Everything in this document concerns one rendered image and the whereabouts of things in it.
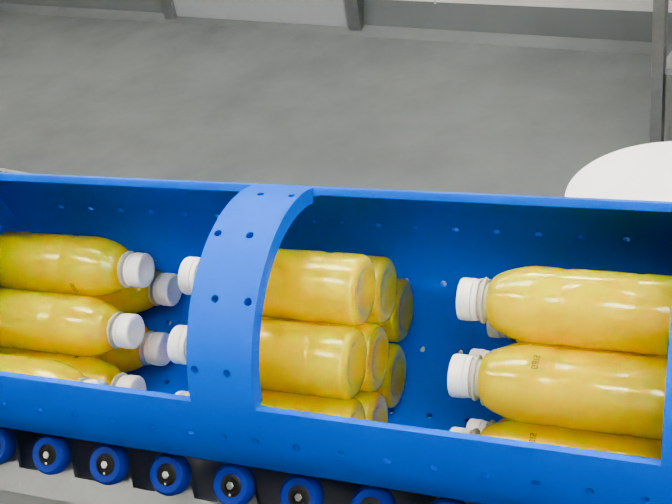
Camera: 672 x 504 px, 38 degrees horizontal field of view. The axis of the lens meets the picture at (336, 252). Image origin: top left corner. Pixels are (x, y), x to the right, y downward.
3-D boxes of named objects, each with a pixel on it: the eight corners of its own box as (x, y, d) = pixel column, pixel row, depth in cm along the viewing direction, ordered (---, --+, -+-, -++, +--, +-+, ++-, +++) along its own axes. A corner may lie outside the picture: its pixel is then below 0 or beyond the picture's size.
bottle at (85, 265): (7, 217, 116) (135, 226, 110) (32, 257, 121) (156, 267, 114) (-23, 260, 112) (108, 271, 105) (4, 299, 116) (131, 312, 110)
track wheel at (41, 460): (64, 437, 107) (75, 435, 108) (30, 431, 108) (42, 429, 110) (60, 478, 106) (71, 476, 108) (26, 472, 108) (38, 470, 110)
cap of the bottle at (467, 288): (472, 305, 86) (452, 304, 87) (479, 329, 89) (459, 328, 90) (481, 269, 88) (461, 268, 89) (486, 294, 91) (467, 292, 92)
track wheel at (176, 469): (186, 456, 101) (195, 454, 103) (148, 450, 103) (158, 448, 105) (181, 500, 101) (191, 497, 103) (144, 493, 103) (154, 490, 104)
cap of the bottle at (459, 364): (470, 407, 88) (450, 405, 88) (478, 372, 90) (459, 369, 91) (464, 382, 85) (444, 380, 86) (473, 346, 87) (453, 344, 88)
